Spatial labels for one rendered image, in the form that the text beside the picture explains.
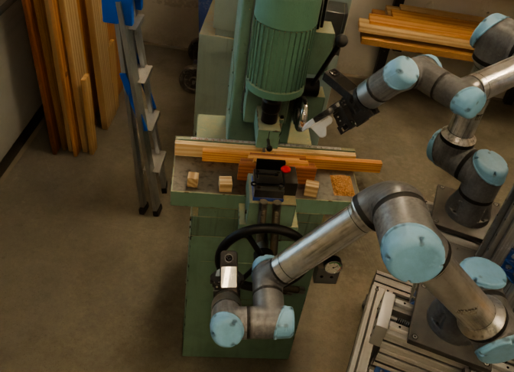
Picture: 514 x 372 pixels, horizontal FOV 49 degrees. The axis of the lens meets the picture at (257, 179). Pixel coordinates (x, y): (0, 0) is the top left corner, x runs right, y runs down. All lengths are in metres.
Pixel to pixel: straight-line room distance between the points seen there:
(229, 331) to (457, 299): 0.50
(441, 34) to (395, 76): 2.44
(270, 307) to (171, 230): 1.59
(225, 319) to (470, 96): 0.76
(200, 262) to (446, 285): 0.96
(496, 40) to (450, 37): 2.05
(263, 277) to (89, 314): 1.30
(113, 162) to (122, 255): 0.69
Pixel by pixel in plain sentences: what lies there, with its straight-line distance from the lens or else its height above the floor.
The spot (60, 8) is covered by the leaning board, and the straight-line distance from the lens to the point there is 2.92.
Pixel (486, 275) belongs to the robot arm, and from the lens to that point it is 1.54.
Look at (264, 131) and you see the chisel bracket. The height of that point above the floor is 1.07.
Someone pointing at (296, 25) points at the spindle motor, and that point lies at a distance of 1.53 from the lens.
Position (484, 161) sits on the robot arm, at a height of 1.05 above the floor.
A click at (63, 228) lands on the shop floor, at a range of 2.92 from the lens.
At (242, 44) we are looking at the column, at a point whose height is 1.23.
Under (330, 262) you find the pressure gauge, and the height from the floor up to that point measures 0.68.
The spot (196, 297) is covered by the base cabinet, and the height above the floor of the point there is 0.39.
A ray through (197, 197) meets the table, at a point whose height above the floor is 0.88.
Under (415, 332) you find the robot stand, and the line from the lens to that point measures 1.65.
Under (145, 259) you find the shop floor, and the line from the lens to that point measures 2.75.
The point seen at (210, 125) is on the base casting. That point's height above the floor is 0.80.
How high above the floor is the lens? 2.07
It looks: 40 degrees down
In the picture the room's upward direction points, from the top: 9 degrees clockwise
